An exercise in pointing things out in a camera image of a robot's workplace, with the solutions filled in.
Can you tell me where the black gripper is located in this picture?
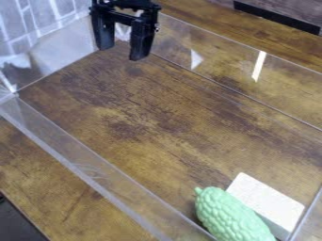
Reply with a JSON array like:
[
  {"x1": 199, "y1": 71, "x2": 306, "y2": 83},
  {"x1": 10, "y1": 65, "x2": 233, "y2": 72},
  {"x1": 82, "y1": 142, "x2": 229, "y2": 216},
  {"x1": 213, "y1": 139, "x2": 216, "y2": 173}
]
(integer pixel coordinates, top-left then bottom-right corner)
[{"x1": 89, "y1": 0, "x2": 161, "y2": 61}]

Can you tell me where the black bar on table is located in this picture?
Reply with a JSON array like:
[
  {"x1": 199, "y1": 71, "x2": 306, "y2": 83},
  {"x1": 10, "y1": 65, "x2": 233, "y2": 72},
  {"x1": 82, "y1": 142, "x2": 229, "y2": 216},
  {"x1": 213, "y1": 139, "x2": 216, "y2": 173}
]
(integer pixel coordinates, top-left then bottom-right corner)
[{"x1": 232, "y1": 0, "x2": 322, "y2": 35}]

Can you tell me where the green bumpy bitter gourd toy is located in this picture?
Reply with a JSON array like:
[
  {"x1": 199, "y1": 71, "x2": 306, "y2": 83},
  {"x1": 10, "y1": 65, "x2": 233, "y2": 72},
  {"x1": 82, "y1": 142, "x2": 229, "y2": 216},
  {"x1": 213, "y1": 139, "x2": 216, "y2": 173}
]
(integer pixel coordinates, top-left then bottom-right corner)
[{"x1": 193, "y1": 186, "x2": 275, "y2": 241}]

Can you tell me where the white rectangular block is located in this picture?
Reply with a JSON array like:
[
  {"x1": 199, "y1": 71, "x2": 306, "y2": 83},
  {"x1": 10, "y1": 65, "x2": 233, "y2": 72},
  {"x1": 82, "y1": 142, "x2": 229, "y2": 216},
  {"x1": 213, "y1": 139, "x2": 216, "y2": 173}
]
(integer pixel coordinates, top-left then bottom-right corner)
[{"x1": 225, "y1": 172, "x2": 304, "y2": 241}]

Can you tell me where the clear acrylic tray enclosure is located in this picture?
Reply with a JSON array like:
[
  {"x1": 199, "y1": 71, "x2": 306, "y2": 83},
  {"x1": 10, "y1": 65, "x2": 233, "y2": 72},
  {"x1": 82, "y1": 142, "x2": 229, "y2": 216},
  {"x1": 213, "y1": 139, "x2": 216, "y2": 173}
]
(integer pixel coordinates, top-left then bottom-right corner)
[{"x1": 0, "y1": 5, "x2": 322, "y2": 241}]

